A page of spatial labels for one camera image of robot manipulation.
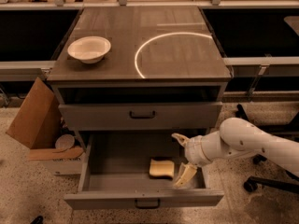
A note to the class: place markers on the yellow sponge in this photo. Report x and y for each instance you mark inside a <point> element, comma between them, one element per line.
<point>163,168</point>

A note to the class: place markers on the black rolling stand leg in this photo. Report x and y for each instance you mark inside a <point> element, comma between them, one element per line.
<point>240,113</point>

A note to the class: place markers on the black drawer handle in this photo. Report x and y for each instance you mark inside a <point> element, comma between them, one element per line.
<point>142,115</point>
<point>147,204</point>

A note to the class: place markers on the small bowl in box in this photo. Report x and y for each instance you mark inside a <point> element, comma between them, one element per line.
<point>65,142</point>

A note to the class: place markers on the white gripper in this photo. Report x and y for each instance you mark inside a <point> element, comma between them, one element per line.
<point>194,150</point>

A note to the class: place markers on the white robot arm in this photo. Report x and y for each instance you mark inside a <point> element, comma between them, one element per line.
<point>235,138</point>

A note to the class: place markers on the black middle drawer handle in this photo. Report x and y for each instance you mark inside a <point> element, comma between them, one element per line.
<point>147,204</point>

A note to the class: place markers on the grey drawer cabinet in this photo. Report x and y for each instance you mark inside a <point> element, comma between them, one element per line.
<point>158,55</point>

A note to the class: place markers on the grey upper drawer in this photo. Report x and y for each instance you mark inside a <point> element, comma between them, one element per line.
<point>159,116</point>

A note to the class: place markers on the black office chair base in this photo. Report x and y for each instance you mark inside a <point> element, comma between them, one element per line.
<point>252,182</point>

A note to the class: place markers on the open grey middle drawer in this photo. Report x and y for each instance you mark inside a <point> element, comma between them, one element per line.
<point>115,172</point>

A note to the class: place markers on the white bowl on counter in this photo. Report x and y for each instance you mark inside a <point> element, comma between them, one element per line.
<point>89,49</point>

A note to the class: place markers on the black upper drawer handle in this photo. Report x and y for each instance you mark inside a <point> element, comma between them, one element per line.
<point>142,115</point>

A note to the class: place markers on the brown cardboard box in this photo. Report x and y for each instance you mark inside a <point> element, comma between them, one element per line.
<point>38,125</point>

